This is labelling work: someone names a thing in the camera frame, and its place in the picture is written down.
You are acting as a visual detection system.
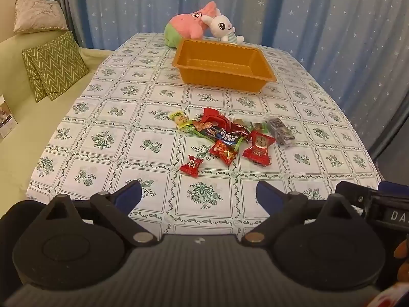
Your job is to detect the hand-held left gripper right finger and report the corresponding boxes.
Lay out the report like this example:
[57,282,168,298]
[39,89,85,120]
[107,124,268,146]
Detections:
[241,180,362,247]

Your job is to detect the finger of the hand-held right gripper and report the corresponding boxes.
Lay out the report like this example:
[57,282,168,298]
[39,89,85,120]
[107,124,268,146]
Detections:
[336,181,373,210]
[378,181,409,196]

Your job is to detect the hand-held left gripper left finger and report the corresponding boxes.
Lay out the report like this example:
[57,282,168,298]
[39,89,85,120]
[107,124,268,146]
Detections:
[41,180,158,247]

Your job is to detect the red orange snack packet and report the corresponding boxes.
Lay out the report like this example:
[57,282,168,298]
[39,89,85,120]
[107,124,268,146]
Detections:
[209,139,238,166]

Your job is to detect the grey clear snack packet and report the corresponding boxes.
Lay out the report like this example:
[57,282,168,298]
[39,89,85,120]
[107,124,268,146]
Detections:
[267,117,296,148]

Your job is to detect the small red candy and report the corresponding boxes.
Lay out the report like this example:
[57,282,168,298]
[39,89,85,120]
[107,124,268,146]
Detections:
[179,155,204,178]

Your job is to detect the green candy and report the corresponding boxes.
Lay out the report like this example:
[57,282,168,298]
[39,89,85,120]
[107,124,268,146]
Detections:
[251,121,272,134]

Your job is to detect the dark blue snack packet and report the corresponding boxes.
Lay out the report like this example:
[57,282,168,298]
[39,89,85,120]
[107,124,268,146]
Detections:
[206,127,246,145]

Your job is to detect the green orange snack packet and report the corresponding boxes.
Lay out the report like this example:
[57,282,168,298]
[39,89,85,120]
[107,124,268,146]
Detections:
[178,120,210,137]

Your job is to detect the orange plastic tray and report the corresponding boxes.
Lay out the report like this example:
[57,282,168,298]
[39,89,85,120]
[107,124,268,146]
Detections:
[172,38,278,94]

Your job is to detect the person's right forearm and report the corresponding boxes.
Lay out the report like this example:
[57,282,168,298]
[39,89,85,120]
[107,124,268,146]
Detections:
[364,280,409,307]

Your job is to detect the person's right hand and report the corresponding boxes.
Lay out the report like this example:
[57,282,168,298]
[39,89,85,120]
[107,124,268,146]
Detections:
[394,239,409,282]

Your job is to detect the red square wrapped candy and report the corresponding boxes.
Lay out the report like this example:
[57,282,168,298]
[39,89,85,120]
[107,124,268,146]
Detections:
[242,130,276,167]

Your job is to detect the dark red snack packet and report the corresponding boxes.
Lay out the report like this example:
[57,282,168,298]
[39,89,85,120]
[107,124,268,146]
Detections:
[230,120,252,142]

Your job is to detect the yellow wrapped candy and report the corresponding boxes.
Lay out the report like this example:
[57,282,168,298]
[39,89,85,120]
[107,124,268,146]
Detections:
[168,110,190,126]

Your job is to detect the floral checked tablecloth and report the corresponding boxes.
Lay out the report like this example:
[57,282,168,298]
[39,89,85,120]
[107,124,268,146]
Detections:
[26,32,387,235]

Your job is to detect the large red snack packet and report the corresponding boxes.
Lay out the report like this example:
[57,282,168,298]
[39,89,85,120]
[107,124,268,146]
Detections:
[201,107,234,135]

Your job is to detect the pale green sofa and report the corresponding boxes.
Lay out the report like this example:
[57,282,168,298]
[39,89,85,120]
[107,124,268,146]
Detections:
[0,27,114,220]

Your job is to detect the white booklet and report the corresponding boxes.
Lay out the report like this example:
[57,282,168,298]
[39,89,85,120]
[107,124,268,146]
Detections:
[0,95,18,139]

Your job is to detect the green zigzag pillow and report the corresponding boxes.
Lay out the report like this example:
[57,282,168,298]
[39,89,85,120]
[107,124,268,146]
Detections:
[22,48,48,103]
[32,31,89,101]

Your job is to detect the white bunny plush toy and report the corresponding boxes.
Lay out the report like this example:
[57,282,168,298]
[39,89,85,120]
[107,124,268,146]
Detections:
[201,8,245,45]

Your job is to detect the pink starfish plush toy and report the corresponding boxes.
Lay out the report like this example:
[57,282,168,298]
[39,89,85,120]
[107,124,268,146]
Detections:
[164,2,218,49]

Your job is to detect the blue star-print curtain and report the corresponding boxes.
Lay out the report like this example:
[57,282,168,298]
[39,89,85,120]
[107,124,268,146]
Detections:
[75,0,409,154]

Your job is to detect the beige embroidered pillow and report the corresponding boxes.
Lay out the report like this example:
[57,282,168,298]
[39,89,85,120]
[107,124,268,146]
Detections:
[13,0,70,34]

